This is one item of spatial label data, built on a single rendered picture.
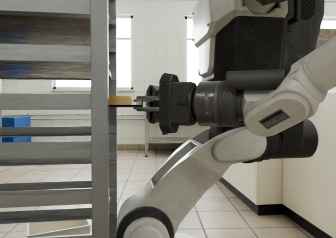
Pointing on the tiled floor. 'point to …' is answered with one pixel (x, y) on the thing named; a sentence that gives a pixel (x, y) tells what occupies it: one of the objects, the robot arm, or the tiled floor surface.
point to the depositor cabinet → (257, 185)
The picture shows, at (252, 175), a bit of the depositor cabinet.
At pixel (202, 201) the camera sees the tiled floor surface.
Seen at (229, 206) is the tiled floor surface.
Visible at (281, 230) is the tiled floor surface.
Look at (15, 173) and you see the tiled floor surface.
